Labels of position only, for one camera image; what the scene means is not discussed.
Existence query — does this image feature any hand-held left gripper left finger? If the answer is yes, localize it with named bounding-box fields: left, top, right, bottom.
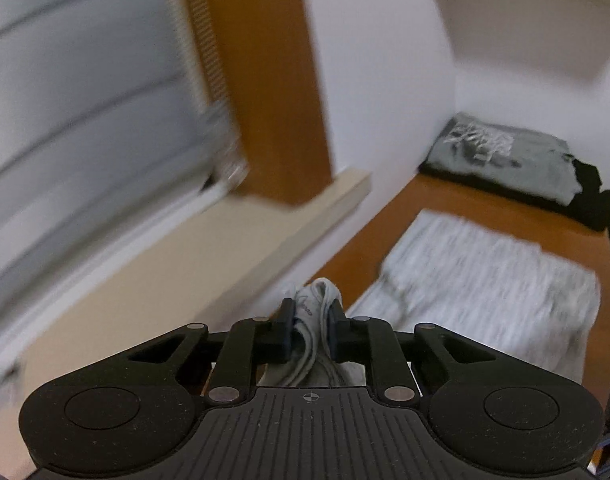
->
left=128, top=299, right=297, bottom=406

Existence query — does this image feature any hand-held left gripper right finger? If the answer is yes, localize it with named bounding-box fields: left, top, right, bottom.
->
left=326, top=304, right=496, bottom=406

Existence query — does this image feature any white patterned shirt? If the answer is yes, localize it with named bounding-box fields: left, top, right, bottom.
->
left=257, top=209, right=602, bottom=388

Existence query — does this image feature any beige window sill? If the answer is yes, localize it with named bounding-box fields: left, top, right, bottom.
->
left=0, top=170, right=373, bottom=396

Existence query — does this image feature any black folded cloth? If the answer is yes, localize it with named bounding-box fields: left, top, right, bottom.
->
left=420, top=157, right=610, bottom=233

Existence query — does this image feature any grey printed folded t-shirt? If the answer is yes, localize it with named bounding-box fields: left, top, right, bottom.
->
left=417, top=112, right=583, bottom=206

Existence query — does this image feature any grey window blind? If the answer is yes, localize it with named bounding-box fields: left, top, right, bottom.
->
left=0, top=0, right=236, bottom=326

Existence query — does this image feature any white bookshelf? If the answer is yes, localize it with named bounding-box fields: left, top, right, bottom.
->
left=417, top=0, right=610, bottom=91

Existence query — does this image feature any wooden window frame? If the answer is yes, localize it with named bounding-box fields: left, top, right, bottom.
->
left=180, top=0, right=334, bottom=206

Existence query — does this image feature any blind bead chain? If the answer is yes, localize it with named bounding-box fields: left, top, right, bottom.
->
left=162, top=0, right=228, bottom=111

